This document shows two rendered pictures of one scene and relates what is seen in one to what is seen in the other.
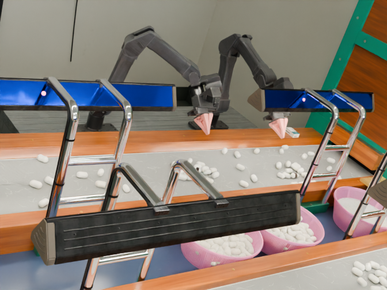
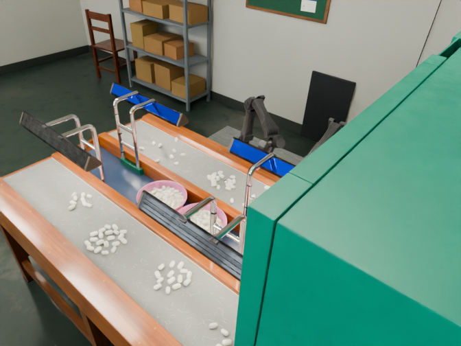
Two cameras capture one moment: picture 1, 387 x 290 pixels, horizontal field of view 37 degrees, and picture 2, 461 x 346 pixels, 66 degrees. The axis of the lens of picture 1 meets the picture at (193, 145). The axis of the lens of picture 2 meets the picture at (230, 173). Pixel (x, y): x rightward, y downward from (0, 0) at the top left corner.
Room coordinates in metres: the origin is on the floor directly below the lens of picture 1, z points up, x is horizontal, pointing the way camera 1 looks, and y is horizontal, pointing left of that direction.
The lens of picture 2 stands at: (1.58, -1.63, 2.00)
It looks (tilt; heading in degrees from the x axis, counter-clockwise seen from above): 37 degrees down; 79
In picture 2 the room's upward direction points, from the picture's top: 3 degrees clockwise
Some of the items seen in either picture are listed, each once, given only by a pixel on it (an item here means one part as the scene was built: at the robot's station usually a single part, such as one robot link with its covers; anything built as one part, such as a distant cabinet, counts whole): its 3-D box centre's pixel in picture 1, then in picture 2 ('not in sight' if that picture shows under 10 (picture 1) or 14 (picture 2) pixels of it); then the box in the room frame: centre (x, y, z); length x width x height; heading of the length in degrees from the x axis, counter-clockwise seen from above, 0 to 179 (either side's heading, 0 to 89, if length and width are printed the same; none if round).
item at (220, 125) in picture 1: (211, 118); not in sight; (2.46, -0.04, 0.71); 0.20 x 0.07 x 0.08; 134
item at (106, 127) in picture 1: (95, 121); not in sight; (2.05, 0.40, 0.71); 0.20 x 0.07 x 0.08; 134
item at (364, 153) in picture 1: (353, 145); not in sight; (2.41, -0.67, 0.83); 0.30 x 0.06 x 0.07; 42
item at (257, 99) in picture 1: (318, 99); (285, 167); (2.07, -0.38, 1.08); 0.62 x 0.08 x 0.07; 132
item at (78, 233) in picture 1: (187, 216); (56, 137); (1.00, -0.03, 1.08); 0.62 x 0.08 x 0.07; 132
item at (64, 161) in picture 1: (74, 164); (138, 132); (1.36, 0.29, 0.90); 0.20 x 0.19 x 0.45; 132
